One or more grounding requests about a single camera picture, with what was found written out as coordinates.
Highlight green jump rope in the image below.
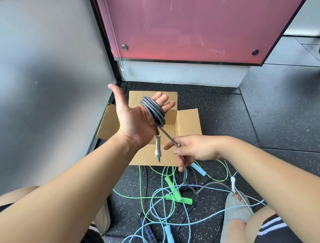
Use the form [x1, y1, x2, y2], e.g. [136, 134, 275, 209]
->
[112, 160, 229, 223]

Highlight person's left forearm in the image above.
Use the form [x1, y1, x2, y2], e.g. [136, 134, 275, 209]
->
[0, 131, 140, 243]

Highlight thin blind pull cord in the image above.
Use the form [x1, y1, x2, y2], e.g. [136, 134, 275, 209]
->
[103, 0, 127, 78]

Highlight black wall edge trim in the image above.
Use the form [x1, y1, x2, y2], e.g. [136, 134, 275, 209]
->
[86, 0, 122, 156]

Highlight grey jump rope white handles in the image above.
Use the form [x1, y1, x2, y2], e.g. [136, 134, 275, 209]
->
[139, 96, 250, 201]

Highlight person's left hand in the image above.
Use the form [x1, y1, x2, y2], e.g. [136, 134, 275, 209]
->
[108, 84, 176, 150]

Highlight brown cardboard box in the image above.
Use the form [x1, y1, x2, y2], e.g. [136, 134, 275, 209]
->
[97, 90, 202, 167]

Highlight light blue jump rope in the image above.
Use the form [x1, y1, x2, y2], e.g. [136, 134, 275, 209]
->
[121, 160, 267, 243]

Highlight person's right forearm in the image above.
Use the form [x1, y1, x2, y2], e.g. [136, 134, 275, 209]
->
[215, 136, 320, 243]

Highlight grey right slipper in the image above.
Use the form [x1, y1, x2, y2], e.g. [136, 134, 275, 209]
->
[220, 192, 253, 243]

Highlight pink glass panel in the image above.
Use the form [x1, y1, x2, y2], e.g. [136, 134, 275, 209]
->
[96, 0, 307, 67]

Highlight black white-striped shorts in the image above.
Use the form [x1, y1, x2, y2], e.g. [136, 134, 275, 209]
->
[0, 203, 297, 243]

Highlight black jump rope blue-striped handles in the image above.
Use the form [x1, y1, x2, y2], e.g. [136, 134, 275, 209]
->
[139, 165, 225, 243]

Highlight person's right hand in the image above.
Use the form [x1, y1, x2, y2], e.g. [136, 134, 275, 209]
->
[164, 135, 225, 173]

